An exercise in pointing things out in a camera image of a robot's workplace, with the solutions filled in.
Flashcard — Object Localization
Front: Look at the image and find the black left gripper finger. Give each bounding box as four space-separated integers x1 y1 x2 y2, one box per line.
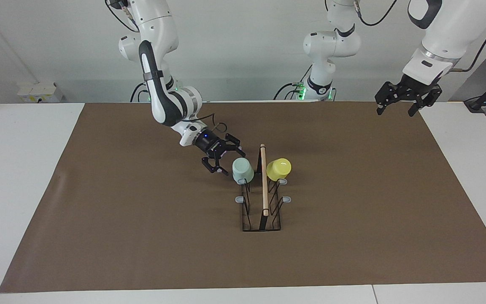
375 82 403 115
408 84 443 117

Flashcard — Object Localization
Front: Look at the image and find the pale green plastic cup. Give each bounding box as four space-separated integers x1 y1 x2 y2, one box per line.
232 157 255 185

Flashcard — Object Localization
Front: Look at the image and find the black wire cup rack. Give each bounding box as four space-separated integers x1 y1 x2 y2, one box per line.
235 144 292 232

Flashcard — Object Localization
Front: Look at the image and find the black left base cable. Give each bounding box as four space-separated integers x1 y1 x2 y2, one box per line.
273 63 313 100

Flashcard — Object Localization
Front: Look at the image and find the brown table mat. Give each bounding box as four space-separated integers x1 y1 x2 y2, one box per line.
0 101 486 293

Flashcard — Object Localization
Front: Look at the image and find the yellow plastic cup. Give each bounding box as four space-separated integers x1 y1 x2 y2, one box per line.
266 158 292 182

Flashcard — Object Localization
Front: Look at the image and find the white power strip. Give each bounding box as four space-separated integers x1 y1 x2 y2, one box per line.
17 82 64 103

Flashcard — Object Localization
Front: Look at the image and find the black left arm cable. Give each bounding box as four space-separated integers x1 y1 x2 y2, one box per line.
358 0 486 73

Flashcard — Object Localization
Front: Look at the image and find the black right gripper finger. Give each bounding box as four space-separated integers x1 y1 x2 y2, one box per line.
203 157 229 175
225 133 246 157

